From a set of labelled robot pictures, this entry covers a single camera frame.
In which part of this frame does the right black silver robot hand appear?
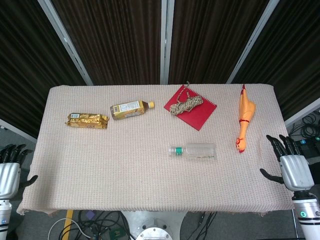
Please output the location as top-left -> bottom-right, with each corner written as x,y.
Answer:
259,134 -> 315,192

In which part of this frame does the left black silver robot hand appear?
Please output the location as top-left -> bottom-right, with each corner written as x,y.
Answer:
0,143 -> 39,200

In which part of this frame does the transparent bottle with green label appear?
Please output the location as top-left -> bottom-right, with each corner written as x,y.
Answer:
167,142 -> 217,162

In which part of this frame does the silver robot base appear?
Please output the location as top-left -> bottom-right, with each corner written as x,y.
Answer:
121,211 -> 189,240

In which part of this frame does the beige woven tablecloth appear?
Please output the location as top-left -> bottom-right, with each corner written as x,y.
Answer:
16,84 -> 305,217

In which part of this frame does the amber tea bottle yellow label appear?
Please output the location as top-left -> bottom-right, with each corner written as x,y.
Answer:
110,100 -> 156,121

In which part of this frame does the yellow floor tape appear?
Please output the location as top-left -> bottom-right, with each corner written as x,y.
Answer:
60,209 -> 75,237

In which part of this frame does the orange rubber chicken toy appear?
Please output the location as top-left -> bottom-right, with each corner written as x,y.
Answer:
235,84 -> 257,154

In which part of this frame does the gold foil snack packet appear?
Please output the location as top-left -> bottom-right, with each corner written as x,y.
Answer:
65,112 -> 111,130

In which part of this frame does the red spiral notebook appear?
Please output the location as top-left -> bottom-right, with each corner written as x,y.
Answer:
163,84 -> 218,132

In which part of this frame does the dark brown curtain panel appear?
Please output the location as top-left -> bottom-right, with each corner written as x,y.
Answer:
232,0 -> 320,121
168,0 -> 271,85
51,0 -> 163,86
0,0 -> 87,138

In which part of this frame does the green circuit board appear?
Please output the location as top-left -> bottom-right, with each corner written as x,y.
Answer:
109,229 -> 125,240

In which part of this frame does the jute twine bundle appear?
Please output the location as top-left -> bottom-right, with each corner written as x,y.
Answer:
169,80 -> 204,117

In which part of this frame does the silver partition rail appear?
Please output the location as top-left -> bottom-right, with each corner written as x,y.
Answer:
0,118 -> 38,145
284,98 -> 320,128

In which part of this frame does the black cable tangle with plugs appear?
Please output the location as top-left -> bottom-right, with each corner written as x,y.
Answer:
289,109 -> 320,166

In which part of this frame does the white floor cable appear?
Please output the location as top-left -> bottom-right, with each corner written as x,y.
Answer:
47,217 -> 96,240

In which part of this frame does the black floor cable bundle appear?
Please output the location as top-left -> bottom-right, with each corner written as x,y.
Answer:
73,210 -> 131,240
192,211 -> 219,240

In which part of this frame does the silver partition post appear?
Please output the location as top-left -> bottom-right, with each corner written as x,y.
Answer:
37,0 -> 94,86
159,0 -> 175,85
225,0 -> 280,85

